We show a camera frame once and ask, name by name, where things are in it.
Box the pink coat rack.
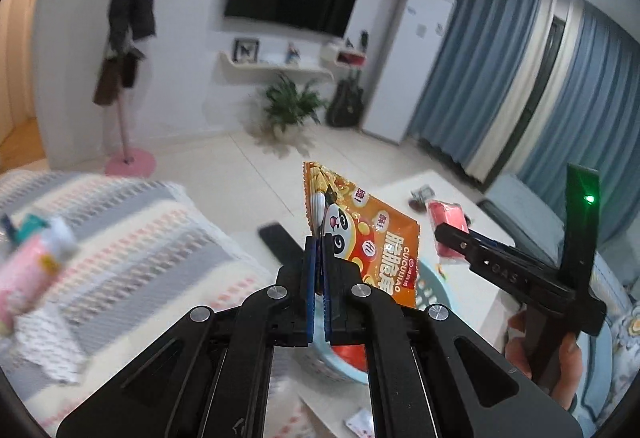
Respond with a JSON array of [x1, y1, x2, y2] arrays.
[[104, 52, 158, 178]]

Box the white dotted paper wrapper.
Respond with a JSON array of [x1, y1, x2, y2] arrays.
[[13, 301, 90, 385]]

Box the black acoustic guitar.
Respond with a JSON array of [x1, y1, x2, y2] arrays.
[[326, 69, 363, 128]]

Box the orange panda snack bag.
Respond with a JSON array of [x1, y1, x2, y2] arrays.
[[303, 161, 420, 308]]

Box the pink yellow bottle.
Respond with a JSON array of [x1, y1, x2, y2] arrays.
[[1, 217, 78, 335]]

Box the brown hanging bag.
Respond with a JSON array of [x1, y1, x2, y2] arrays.
[[93, 56, 124, 107]]

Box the butterfly picture frame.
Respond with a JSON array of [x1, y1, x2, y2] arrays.
[[232, 38, 259, 64]]

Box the striped woven table cloth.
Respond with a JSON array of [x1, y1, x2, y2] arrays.
[[1, 170, 269, 435]]

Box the white lower wall shelf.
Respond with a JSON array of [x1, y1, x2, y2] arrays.
[[217, 51, 334, 81]]

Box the pink tissue packet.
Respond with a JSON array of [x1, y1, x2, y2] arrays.
[[427, 201, 469, 262]]

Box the black smartphone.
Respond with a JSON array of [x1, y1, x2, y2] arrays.
[[258, 222, 304, 267]]

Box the potted green plant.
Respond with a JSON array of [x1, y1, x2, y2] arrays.
[[258, 72, 328, 143]]

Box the red white rounded shelf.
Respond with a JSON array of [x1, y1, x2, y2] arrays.
[[320, 43, 367, 68]]

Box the red white paper bowl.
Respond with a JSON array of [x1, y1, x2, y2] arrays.
[[332, 345, 368, 373]]

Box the white coffee table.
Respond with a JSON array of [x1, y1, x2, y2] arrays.
[[219, 169, 516, 438]]

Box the black phone stand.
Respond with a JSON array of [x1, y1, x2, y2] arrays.
[[408, 185, 435, 213]]

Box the teal sofa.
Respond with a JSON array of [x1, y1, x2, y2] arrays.
[[480, 165, 639, 437]]

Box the white standing air conditioner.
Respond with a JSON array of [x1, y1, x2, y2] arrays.
[[360, 0, 456, 144]]

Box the blue and beige curtains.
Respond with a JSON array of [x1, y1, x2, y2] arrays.
[[409, 0, 639, 243]]

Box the light blue plastic basket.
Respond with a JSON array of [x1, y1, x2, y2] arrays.
[[296, 261, 454, 385]]

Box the tiger playing card box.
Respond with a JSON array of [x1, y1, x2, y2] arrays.
[[345, 409, 375, 438]]

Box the teal tissue packet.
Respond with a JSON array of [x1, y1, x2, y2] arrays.
[[0, 213, 49, 248]]

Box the person right hand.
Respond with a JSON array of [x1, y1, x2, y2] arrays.
[[504, 311, 584, 410]]

